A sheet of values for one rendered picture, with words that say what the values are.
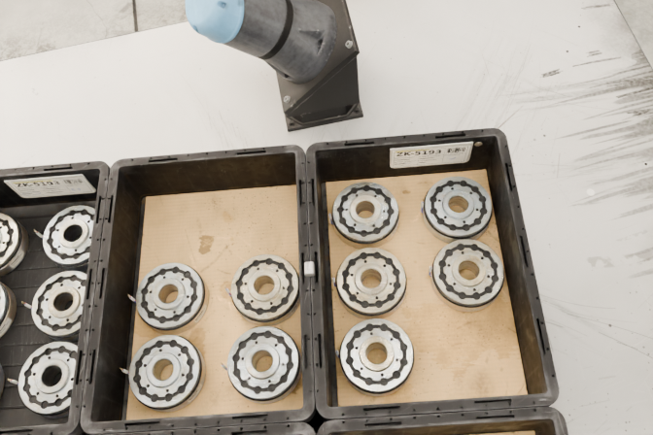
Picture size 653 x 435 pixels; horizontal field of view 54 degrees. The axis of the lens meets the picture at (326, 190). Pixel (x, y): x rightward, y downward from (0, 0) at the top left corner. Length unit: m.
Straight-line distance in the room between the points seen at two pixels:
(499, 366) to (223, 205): 0.49
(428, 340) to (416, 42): 0.66
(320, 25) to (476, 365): 0.61
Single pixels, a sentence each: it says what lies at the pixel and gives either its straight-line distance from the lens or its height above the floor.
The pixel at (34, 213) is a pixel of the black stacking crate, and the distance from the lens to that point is 1.18.
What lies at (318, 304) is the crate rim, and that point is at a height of 0.93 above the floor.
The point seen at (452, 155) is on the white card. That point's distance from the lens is 1.02.
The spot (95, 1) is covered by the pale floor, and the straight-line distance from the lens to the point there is 2.67.
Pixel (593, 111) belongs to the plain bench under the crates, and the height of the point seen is 0.70.
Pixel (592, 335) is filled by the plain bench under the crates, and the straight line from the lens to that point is 1.15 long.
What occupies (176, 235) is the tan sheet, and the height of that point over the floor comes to 0.83.
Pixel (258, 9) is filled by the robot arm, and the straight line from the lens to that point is 1.09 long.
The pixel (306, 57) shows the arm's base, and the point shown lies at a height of 0.88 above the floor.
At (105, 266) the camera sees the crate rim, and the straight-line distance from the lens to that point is 0.97.
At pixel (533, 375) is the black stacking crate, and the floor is 0.88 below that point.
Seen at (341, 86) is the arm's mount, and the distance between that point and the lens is 1.19.
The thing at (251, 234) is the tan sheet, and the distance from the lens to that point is 1.03.
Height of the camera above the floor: 1.76
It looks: 63 degrees down
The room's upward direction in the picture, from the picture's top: 10 degrees counter-clockwise
